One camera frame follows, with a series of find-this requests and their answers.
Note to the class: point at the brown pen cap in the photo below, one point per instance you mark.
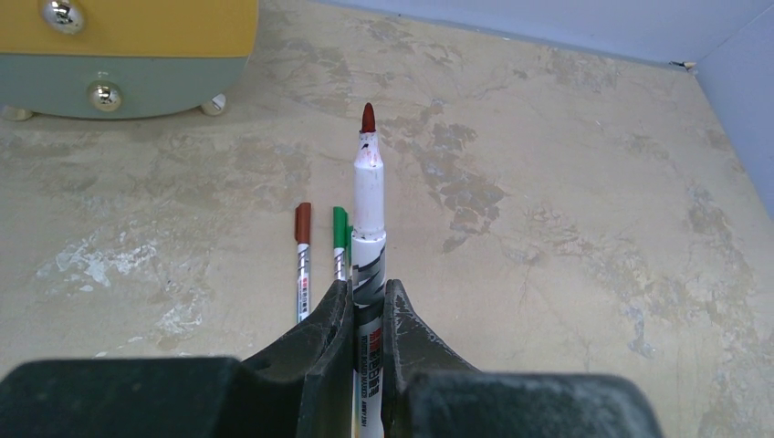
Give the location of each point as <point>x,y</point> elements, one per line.
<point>303,214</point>

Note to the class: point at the white pen red end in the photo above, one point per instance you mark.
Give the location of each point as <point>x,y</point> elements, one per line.
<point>368,266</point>

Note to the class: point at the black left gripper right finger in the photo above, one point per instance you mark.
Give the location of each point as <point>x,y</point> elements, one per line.
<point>430,391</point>

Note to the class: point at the white pen brown end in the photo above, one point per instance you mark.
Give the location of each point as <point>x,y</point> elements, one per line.
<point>303,289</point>

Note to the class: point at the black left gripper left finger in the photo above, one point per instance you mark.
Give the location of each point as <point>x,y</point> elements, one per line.
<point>298,386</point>

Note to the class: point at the white round drawer cabinet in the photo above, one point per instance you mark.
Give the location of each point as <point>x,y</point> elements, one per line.
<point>122,60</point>

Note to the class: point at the white pen green end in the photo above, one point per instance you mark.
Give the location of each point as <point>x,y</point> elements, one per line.
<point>340,263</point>

